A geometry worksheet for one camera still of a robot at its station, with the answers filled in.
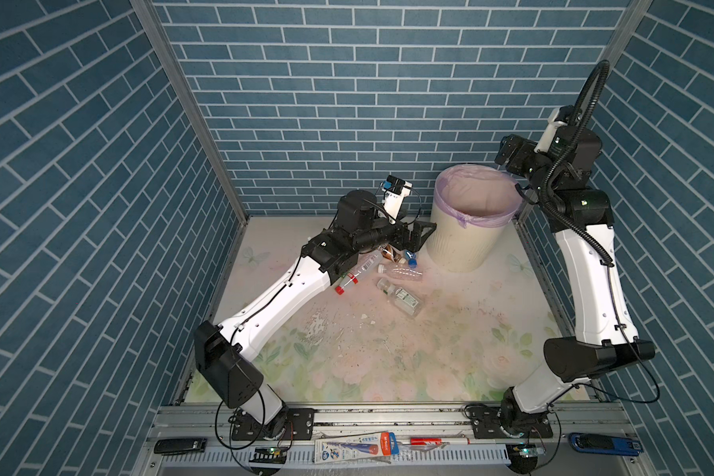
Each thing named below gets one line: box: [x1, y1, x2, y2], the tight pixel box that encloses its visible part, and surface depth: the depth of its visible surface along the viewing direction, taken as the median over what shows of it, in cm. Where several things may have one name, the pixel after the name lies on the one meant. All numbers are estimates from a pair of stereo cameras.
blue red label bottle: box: [404, 249, 418, 269], surface depth 107 cm
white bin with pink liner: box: [426, 163, 523, 274], surface depth 98 cm
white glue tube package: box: [313, 431, 400, 465], surface depth 71 cm
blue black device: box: [568, 432, 644, 457], surface depth 69 cm
